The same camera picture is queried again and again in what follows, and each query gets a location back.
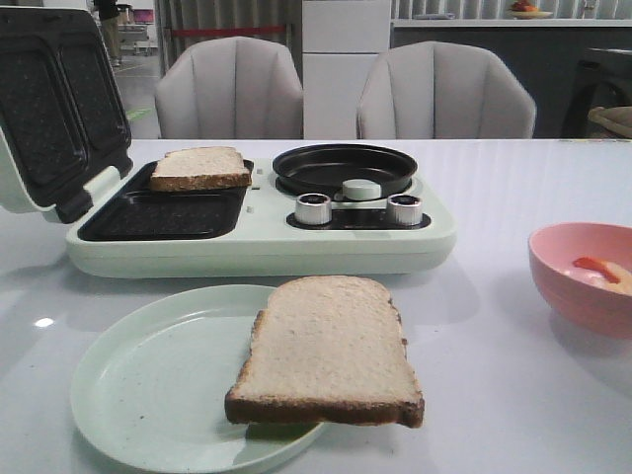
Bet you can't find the left silver control knob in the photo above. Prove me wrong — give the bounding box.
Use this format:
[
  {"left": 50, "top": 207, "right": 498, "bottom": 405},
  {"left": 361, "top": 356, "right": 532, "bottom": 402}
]
[{"left": 294, "top": 193, "right": 332, "bottom": 226}]

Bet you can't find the fruit plate on counter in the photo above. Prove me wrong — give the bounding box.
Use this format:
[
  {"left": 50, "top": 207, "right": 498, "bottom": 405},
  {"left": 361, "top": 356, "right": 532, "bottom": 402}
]
[{"left": 508, "top": 0, "right": 553, "bottom": 20}]

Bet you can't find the pink plastic bowl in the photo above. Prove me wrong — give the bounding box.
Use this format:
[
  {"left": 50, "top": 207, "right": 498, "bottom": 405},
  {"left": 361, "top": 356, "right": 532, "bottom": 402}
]
[{"left": 528, "top": 222, "right": 631, "bottom": 339}]

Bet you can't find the mint green sandwich maker lid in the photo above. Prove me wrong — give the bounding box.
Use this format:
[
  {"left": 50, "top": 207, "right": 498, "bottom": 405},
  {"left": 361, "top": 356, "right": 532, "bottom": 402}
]
[{"left": 1, "top": 6, "right": 132, "bottom": 223}]

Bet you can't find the silver control knob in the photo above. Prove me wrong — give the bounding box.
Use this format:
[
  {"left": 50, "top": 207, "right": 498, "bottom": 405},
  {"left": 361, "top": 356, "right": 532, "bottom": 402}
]
[
  {"left": 294, "top": 193, "right": 332, "bottom": 226},
  {"left": 386, "top": 194, "right": 424, "bottom": 227}
]

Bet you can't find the right grey upholstered chair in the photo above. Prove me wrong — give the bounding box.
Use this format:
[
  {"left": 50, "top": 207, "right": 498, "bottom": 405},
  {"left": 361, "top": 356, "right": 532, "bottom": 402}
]
[{"left": 355, "top": 41, "right": 537, "bottom": 139}]

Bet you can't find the white cabinet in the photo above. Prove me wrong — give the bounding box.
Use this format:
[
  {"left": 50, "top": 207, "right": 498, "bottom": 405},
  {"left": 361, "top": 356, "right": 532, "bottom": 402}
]
[{"left": 302, "top": 1, "right": 391, "bottom": 139}]

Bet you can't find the left grey upholstered chair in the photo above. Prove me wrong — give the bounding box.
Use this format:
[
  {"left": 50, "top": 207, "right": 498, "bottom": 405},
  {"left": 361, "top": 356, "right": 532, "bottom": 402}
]
[{"left": 155, "top": 37, "right": 303, "bottom": 139}]

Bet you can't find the mint green breakfast maker base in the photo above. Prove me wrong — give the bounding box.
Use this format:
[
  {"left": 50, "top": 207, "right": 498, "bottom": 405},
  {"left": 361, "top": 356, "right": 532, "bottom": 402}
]
[{"left": 66, "top": 158, "right": 456, "bottom": 278}]

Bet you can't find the grey counter with white top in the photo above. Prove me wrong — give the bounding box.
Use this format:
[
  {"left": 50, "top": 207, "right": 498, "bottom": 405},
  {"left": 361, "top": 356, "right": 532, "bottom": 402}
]
[{"left": 391, "top": 19, "right": 632, "bottom": 139}]

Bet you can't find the person in background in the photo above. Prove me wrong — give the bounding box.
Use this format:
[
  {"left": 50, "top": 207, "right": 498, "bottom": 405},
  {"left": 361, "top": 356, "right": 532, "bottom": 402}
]
[{"left": 93, "top": 0, "right": 121, "bottom": 67}]

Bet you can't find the white bread slice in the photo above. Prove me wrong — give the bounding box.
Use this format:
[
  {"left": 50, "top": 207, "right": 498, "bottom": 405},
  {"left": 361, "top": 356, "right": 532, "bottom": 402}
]
[
  {"left": 224, "top": 276, "right": 425, "bottom": 429},
  {"left": 149, "top": 146, "right": 252, "bottom": 192}
]

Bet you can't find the grey upholstered chair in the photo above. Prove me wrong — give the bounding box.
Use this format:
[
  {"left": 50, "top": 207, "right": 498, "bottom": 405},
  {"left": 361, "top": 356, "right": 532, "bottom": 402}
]
[
  {"left": 355, "top": 41, "right": 537, "bottom": 139},
  {"left": 155, "top": 37, "right": 303, "bottom": 139}
]

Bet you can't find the dark appliance at right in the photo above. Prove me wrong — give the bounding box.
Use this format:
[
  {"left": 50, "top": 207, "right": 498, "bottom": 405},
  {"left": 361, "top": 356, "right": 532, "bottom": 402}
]
[{"left": 561, "top": 47, "right": 631, "bottom": 138}]

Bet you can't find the mint green round plate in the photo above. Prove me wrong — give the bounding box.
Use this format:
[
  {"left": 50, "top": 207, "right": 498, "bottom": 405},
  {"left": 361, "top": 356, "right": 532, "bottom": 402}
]
[{"left": 70, "top": 284, "right": 326, "bottom": 473}]

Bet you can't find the right silver control knob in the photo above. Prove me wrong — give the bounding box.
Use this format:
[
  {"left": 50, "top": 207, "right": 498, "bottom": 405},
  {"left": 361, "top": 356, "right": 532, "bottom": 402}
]
[{"left": 386, "top": 194, "right": 424, "bottom": 227}]

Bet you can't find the orange cooked shrimp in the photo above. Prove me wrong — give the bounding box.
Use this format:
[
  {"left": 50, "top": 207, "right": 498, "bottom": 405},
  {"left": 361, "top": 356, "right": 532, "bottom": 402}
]
[{"left": 573, "top": 257, "right": 631, "bottom": 295}]

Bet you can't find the black round frying pan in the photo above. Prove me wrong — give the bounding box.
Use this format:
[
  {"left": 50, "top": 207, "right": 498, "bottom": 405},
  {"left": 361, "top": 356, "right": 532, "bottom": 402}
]
[{"left": 273, "top": 143, "right": 418, "bottom": 200}]

